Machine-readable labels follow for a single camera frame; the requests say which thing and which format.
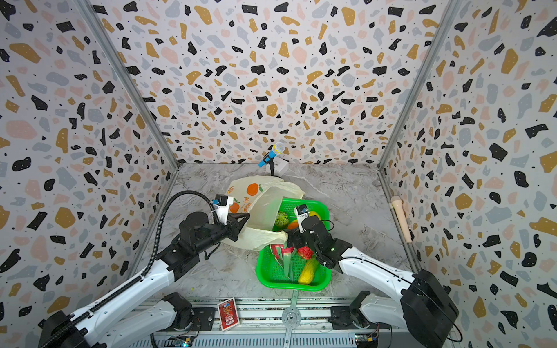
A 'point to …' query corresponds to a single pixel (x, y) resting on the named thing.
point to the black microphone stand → (272, 167)
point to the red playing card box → (228, 314)
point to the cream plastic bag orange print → (260, 196)
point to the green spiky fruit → (282, 218)
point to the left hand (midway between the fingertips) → (248, 212)
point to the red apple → (305, 252)
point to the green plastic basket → (269, 271)
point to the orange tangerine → (294, 225)
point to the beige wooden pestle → (397, 204)
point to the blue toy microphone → (278, 148)
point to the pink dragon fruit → (283, 254)
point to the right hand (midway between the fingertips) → (290, 223)
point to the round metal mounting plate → (291, 317)
